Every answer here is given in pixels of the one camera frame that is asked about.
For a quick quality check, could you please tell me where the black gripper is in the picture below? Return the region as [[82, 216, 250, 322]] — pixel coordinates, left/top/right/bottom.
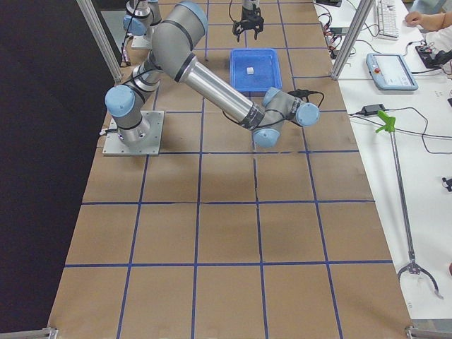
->
[[232, 5, 264, 39]]

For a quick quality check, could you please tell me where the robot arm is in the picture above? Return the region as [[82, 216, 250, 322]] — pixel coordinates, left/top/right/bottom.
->
[[105, 1, 320, 148], [123, 1, 264, 41]]

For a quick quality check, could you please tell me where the blue plastic tray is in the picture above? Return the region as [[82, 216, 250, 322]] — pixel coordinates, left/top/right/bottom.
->
[[230, 48, 283, 93]]

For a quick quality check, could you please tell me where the person hand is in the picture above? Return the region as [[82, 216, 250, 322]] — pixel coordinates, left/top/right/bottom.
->
[[405, 11, 428, 26]]

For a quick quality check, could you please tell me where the white keyboard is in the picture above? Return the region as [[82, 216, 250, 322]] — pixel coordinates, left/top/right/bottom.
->
[[376, 0, 399, 40]]

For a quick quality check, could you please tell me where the teach pendant tablet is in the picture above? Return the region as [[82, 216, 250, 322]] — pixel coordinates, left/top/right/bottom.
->
[[366, 53, 418, 92]]

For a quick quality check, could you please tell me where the black power adapter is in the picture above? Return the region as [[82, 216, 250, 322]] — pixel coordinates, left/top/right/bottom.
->
[[360, 104, 386, 116]]

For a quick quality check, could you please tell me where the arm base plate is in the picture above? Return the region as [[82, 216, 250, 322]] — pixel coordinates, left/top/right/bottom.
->
[[129, 19, 176, 49], [102, 110, 165, 156]]

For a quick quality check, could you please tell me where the aluminium frame post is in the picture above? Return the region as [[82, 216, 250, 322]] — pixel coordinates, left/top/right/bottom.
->
[[331, 0, 374, 80]]

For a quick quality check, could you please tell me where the green handled reach grabber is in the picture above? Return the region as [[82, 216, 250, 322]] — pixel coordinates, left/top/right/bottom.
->
[[376, 109, 444, 299]]

